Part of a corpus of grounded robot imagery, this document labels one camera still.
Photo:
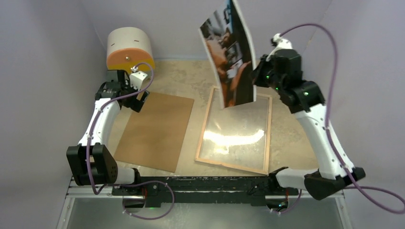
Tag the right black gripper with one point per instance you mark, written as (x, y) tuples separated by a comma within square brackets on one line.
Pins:
[(256, 78)]

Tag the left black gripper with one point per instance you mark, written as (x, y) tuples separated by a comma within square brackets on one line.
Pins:
[(135, 104)]

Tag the brown backing board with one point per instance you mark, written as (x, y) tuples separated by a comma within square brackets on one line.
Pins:
[(154, 136)]

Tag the glossy photo print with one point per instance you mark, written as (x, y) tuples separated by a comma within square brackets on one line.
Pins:
[(229, 48)]

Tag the clear acrylic glass sheet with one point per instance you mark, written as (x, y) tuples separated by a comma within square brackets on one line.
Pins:
[(237, 136)]

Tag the white wooden picture frame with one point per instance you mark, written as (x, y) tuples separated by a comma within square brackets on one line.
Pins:
[(202, 151)]

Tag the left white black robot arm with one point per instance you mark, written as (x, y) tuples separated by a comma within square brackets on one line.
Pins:
[(90, 160)]

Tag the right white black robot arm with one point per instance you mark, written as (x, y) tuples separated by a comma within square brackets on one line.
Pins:
[(282, 72)]

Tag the round cabinet with coloured drawers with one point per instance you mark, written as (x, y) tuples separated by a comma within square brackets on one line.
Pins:
[(127, 47)]

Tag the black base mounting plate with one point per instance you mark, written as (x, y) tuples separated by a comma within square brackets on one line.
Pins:
[(256, 191)]

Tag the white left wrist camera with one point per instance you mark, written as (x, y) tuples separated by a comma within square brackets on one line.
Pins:
[(137, 80)]

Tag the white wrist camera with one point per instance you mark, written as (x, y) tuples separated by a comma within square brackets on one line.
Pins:
[(137, 80), (279, 43)]

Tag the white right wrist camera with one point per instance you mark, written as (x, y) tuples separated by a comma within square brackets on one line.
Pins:
[(279, 43)]

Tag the aluminium rail frame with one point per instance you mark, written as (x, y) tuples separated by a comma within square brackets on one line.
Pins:
[(85, 210)]

